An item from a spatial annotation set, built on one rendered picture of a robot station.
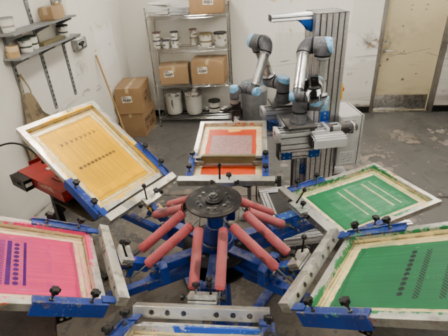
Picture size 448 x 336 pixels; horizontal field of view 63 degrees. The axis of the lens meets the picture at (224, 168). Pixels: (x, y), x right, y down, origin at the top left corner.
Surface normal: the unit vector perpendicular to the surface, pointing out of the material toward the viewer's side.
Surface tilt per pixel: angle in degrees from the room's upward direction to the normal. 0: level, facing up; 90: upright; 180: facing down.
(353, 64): 90
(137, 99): 90
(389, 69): 90
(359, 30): 90
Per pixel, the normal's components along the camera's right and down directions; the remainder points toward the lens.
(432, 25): -0.09, 0.50
